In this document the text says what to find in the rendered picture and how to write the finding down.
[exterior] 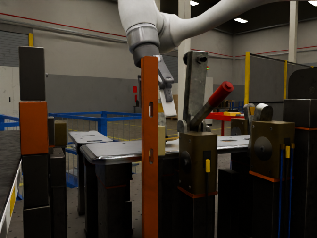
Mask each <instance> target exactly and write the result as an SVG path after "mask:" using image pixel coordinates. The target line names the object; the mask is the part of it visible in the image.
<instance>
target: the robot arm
mask: <svg viewBox="0 0 317 238"><path fill-rule="evenodd" d="M281 1H317V0H221V1H220V2H219V3H217V4H216V5H214V6H213V7H211V8H210V9H209V10H207V11H206V12H204V13H203V14H201V15H199V16H197V17H194V18H190V19H180V18H179V17H178V16H177V15H175V14H166V13H162V12H159V10H158V8H157V5H156V3H155V0H118V10H119V15H120V20H121V24H122V27H123V29H124V30H125V33H126V38H127V42H128V47H129V51H130V53H131V54H132V55H133V60H134V64H135V66H136V67H139V68H140V69H141V58H142V57H143V56H155V57H158V85H159V90H160V91H159V92H160V97H161V101H162V106H163V110H164V114H165V117H166V118H167V117H175V116H177V114H176V110H175V104H174V100H173V96H172V91H171V88H172V85H171V84H173V83H174V79H173V77H172V75H171V74H170V72H169V70H168V68H167V67H166V65H165V63H164V61H163V58H162V55H160V53H162V54H164V53H169V52H171V51H172V50H174V48H175V47H177V46H180V44H181V42H182V41H183V40H185V39H188V38H191V37H194V36H198V35H200V34H203V33H205V32H207V31H209V30H211V29H213V28H215V27H217V26H219V25H221V24H223V23H225V22H227V21H229V20H231V19H233V18H234V17H236V16H238V15H240V14H242V13H244V12H246V11H248V10H250V9H253V8H255V7H258V6H261V5H264V4H268V3H272V2H281ZM166 78H168V79H166ZM138 83H139V107H140V108H142V97H141V75H138Z"/></svg>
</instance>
